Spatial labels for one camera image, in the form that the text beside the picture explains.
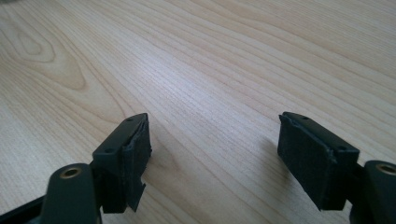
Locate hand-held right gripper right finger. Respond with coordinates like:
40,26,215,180
276,111,361,212

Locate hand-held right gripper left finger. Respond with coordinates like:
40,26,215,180
90,112,153,215

